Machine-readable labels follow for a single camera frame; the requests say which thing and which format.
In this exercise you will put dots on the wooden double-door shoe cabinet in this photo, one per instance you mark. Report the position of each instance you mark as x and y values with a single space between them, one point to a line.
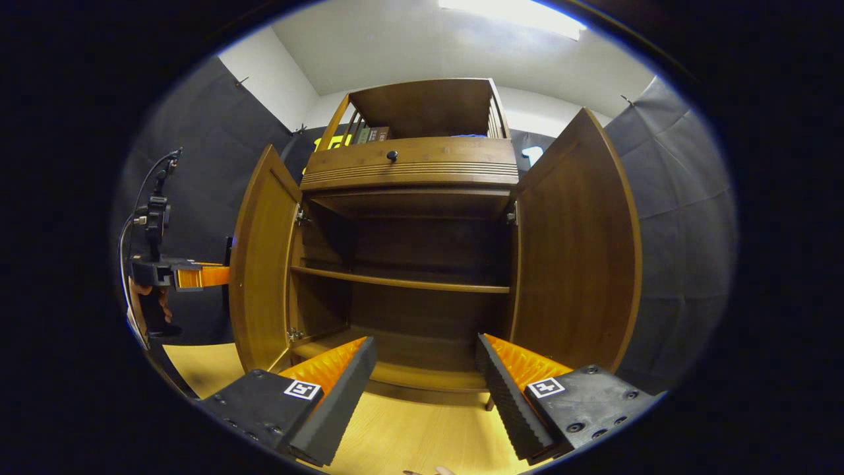
428 105

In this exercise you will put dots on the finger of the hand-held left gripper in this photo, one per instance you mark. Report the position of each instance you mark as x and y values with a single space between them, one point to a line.
204 276

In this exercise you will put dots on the wooden inner shelf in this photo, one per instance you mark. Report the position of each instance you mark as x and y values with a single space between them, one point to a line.
395 280

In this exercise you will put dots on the black clip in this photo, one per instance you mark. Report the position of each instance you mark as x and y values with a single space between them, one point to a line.
300 129
241 82

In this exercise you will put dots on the blue cloth item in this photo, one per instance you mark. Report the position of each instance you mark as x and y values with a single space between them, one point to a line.
469 135

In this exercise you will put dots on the wooden cabinet drawer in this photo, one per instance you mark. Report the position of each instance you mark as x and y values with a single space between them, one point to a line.
448 155

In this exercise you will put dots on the large ceiling light panel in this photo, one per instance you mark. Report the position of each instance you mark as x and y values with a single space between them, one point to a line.
514 13

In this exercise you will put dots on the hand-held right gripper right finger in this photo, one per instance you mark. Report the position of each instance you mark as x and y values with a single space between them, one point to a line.
501 396

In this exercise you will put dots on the wooden shoe cabinet door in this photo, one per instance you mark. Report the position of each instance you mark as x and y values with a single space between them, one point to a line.
573 251
264 264

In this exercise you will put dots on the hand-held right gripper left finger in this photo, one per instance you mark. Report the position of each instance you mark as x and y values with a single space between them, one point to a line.
339 402

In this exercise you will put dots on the metal door hinge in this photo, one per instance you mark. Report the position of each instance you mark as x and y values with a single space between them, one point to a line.
512 212
302 214
295 334

